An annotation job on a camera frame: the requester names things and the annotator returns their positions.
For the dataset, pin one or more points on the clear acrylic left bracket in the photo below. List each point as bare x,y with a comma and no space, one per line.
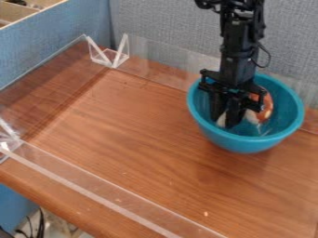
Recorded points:
10,140

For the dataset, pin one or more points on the blue plastic bowl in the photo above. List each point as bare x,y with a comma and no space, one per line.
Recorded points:
248,138

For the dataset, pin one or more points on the clear acrylic back barrier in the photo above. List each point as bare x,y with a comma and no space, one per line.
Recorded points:
193,61

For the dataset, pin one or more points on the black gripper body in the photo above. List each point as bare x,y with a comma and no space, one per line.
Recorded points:
234,80

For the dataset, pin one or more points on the clear acrylic front barrier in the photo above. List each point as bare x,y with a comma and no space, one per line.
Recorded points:
126,203

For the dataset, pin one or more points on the clear acrylic corner bracket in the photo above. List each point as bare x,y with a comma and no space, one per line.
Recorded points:
108,57

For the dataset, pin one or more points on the clear acrylic barrier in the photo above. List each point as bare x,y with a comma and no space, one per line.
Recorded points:
193,61
126,203

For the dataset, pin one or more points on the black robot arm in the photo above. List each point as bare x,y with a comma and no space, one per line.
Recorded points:
242,25

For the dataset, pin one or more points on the brown and white toy mushroom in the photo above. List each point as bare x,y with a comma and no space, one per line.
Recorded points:
256,118

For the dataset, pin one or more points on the wooden shelf box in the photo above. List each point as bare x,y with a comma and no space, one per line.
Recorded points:
18,10

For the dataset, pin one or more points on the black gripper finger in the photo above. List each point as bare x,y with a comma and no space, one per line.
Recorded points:
218,101
234,113

